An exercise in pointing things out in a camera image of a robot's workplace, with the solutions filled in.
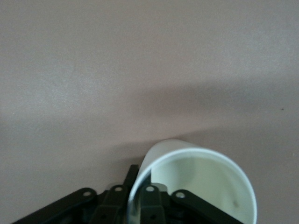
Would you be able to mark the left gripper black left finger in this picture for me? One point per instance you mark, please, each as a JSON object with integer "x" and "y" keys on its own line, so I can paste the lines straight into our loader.
{"x": 112, "y": 205}

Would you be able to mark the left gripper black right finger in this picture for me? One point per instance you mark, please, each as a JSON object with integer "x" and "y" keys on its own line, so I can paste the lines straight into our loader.
{"x": 151, "y": 207}

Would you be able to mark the white plastic cup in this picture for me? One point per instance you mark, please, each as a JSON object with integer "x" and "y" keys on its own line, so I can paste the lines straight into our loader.
{"x": 210, "y": 177}

